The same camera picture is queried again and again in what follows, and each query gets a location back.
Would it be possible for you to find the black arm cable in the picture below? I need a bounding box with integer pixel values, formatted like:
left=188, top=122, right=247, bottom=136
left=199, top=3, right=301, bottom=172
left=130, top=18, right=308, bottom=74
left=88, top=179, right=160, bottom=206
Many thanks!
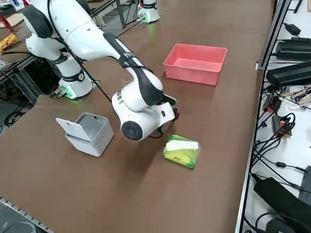
left=47, top=0, right=115, bottom=104

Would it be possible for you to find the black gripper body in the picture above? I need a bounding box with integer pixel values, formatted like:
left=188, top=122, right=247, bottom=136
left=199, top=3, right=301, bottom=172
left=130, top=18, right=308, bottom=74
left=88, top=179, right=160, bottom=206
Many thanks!
left=162, top=93, right=178, bottom=106

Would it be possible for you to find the pink plastic bin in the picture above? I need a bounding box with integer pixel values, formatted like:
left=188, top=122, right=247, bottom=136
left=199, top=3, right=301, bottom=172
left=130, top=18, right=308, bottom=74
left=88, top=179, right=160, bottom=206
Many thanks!
left=163, top=43, right=228, bottom=86

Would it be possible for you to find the aluminium post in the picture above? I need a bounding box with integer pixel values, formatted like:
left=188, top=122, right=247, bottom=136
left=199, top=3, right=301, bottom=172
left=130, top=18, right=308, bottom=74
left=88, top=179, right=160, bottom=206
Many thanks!
left=255, top=0, right=292, bottom=71

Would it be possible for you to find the small black power adapter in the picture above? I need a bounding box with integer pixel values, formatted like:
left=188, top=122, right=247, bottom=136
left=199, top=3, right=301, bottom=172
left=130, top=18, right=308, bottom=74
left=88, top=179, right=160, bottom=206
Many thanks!
left=284, top=23, right=302, bottom=36

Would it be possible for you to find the green tissue pack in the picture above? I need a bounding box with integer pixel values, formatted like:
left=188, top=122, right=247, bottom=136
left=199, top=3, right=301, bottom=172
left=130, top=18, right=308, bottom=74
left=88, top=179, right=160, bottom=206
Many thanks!
left=163, top=134, right=202, bottom=170

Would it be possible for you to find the yellow red snack packet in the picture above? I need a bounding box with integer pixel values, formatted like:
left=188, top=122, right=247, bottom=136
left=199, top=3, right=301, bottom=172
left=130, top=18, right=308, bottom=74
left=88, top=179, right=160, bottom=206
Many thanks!
left=0, top=33, right=19, bottom=53

